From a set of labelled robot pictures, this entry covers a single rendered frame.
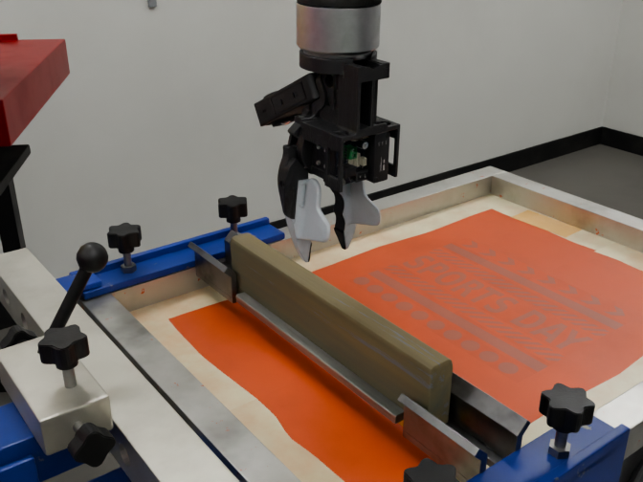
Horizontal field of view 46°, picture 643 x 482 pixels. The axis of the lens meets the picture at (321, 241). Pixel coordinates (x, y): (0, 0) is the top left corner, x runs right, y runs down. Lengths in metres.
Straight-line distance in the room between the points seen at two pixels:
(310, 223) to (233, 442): 0.22
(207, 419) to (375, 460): 0.17
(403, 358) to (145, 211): 2.36
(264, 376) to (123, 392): 0.20
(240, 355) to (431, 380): 0.28
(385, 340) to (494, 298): 0.33
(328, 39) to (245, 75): 2.42
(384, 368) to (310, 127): 0.25
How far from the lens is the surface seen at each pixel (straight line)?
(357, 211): 0.77
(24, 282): 0.93
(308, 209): 0.73
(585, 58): 4.69
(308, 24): 0.67
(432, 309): 1.00
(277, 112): 0.76
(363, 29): 0.67
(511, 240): 1.21
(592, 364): 0.93
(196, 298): 1.02
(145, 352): 0.86
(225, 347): 0.92
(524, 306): 1.03
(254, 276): 0.91
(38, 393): 0.67
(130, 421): 0.68
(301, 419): 0.80
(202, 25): 2.95
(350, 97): 0.67
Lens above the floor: 1.45
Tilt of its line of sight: 25 degrees down
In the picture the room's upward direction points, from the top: straight up
